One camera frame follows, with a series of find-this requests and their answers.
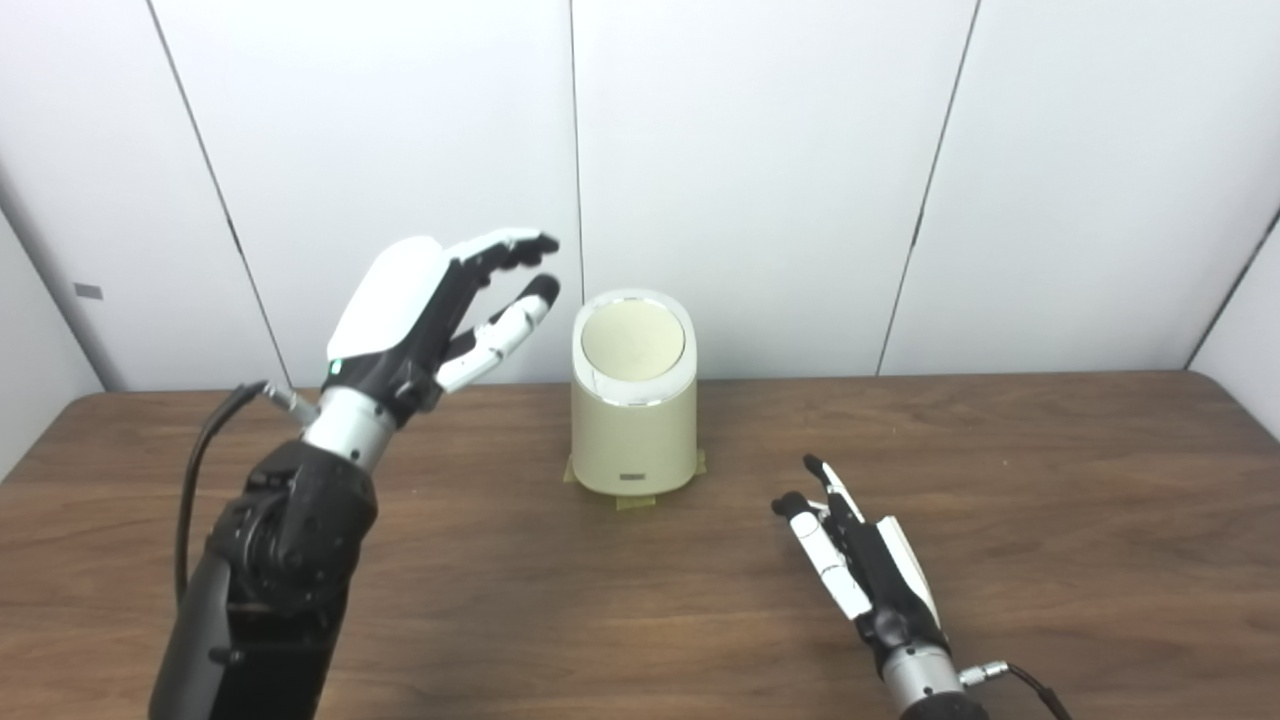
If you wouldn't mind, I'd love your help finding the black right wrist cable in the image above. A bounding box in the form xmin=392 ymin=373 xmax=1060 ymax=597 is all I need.
xmin=960 ymin=660 xmax=1073 ymax=720

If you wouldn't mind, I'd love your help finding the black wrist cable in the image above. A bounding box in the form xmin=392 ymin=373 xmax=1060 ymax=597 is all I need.
xmin=960 ymin=660 xmax=1073 ymax=720
xmin=175 ymin=380 xmax=319 ymax=606

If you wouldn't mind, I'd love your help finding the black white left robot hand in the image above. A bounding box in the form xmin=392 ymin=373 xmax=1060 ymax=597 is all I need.
xmin=322 ymin=229 xmax=561 ymax=426

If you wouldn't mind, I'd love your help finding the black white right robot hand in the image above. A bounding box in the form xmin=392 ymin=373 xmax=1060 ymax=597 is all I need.
xmin=771 ymin=455 xmax=951 ymax=681

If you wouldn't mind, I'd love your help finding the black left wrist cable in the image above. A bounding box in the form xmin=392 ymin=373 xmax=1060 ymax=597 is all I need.
xmin=175 ymin=380 xmax=319 ymax=606

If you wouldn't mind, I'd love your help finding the round cream bin lid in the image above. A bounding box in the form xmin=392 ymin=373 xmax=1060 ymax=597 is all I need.
xmin=581 ymin=300 xmax=687 ymax=382

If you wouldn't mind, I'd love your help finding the cream-colored bin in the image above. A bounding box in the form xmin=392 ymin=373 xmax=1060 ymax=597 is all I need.
xmin=570 ymin=289 xmax=699 ymax=497

